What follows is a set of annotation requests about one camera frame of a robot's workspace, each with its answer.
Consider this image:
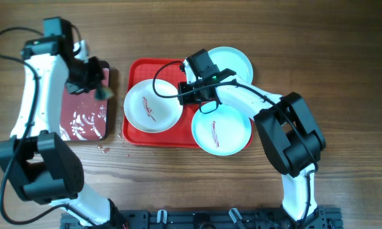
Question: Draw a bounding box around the green yellow sponge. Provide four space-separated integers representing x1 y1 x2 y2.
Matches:
94 87 114 101

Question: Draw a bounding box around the light blue plate back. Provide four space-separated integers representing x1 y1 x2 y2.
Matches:
208 46 253 84

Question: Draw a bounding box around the light blue plate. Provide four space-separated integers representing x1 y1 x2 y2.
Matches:
191 102 252 156
208 46 253 84

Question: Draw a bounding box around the light blue plate front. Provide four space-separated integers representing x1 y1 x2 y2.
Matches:
191 102 252 156

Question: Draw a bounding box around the white plate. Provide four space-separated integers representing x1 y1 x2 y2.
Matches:
124 79 183 133

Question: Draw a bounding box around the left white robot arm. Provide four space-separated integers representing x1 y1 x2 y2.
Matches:
0 36 126 228

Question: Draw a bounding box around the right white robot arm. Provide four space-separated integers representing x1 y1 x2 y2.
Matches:
180 69 326 228

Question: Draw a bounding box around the dark water tray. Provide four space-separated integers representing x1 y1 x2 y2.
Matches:
59 60 111 142

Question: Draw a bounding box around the black mounting rail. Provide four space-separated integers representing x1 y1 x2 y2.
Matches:
59 206 344 229

